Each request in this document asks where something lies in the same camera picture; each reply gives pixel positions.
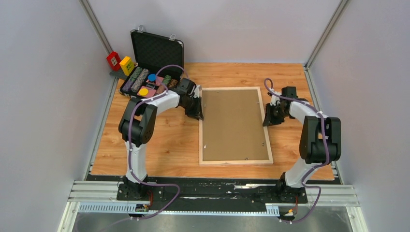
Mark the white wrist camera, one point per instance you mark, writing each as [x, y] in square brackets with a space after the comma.
[275, 99]
[197, 91]

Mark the yellow toy house block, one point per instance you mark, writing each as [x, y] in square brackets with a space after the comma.
[127, 65]

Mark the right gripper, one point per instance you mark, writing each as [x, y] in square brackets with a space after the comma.
[269, 120]

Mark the blue round chip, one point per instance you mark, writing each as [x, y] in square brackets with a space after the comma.
[151, 77]

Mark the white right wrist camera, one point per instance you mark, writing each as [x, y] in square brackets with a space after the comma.
[275, 99]

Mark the black poker chip case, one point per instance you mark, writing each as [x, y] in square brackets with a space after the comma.
[160, 55]

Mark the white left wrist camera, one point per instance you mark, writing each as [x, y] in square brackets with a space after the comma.
[197, 91]

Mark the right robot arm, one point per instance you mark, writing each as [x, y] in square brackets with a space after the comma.
[320, 142]

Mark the red toy house block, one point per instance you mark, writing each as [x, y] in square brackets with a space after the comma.
[114, 60]

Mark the light wooden picture frame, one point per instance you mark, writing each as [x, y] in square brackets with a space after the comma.
[235, 162]

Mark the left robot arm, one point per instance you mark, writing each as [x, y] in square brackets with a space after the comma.
[137, 127]

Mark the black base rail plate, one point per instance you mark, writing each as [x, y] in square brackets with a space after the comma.
[210, 194]

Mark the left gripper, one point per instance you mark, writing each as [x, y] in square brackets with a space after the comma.
[197, 112]

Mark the brown backing board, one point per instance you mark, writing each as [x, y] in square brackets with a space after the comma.
[234, 125]

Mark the yellow round chip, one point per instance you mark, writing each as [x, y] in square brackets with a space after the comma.
[143, 92]

